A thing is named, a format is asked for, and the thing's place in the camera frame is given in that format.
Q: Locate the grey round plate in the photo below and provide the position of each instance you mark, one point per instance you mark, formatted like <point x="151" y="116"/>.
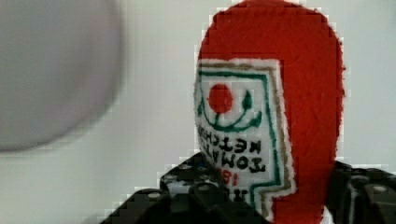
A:
<point x="60" y="66"/>

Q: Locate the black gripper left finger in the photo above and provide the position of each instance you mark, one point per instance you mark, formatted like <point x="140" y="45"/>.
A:
<point x="191" y="193"/>

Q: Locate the red plush ketchup bottle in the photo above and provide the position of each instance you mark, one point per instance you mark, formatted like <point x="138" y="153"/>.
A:
<point x="268" y="103"/>

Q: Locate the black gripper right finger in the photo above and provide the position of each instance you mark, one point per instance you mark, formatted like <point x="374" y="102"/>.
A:
<point x="361" y="196"/>

